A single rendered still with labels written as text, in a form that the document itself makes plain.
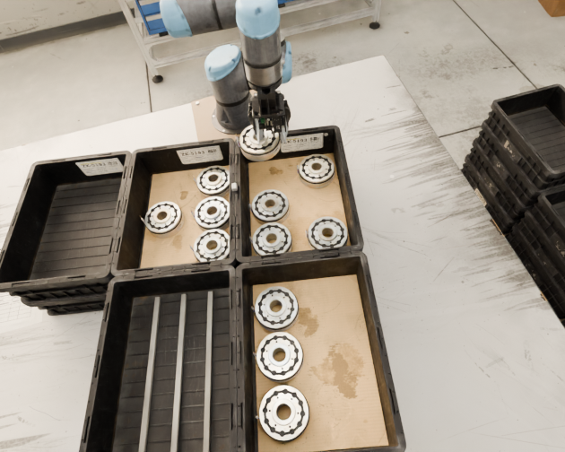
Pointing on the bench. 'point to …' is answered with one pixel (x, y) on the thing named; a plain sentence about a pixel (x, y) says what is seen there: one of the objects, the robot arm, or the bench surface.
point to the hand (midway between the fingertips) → (272, 137)
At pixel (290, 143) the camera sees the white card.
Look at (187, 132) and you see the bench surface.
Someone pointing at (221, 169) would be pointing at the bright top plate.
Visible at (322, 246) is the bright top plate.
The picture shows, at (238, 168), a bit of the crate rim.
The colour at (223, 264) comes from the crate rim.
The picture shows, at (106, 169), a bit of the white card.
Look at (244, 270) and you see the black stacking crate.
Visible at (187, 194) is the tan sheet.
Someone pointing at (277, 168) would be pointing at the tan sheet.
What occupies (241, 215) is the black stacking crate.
